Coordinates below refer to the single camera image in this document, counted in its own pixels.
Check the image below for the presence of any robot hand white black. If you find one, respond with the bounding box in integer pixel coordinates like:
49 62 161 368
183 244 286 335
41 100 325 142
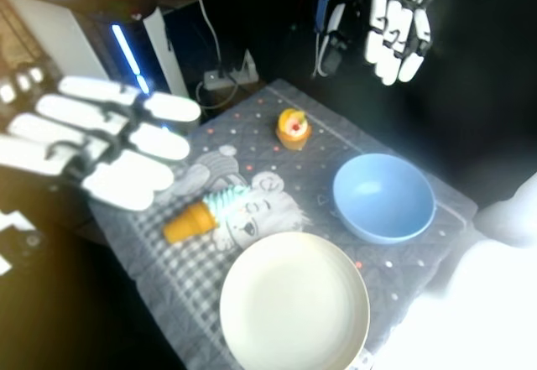
361 0 434 87
0 65 203 214

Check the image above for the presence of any toy ice cream cone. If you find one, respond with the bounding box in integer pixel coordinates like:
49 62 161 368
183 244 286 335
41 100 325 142
162 185 252 246

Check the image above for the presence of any toy cupcake with fruit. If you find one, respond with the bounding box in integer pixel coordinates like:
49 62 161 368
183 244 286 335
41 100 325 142
274 107 314 151

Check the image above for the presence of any blue bowl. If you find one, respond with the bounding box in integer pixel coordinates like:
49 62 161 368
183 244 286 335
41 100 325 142
332 153 437 245

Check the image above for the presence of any cream white plate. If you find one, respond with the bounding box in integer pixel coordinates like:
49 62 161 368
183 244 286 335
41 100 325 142
219 231 372 370

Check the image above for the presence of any white tower with blue light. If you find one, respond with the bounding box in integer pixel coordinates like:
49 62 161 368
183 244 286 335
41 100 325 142
0 0 190 99

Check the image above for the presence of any white power strip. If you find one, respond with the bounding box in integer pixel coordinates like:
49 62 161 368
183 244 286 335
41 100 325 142
203 69 237 91

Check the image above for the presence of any grey quilt with bear print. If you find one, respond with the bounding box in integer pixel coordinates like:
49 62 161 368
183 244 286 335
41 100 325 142
86 78 479 370

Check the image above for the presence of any white adapter with cable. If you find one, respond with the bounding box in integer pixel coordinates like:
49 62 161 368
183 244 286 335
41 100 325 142
312 3 350 80

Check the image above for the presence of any blue cable connector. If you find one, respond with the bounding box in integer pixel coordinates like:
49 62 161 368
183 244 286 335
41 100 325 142
315 0 331 34

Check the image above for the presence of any white power cable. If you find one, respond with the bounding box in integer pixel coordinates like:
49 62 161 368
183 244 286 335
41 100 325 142
165 0 224 73

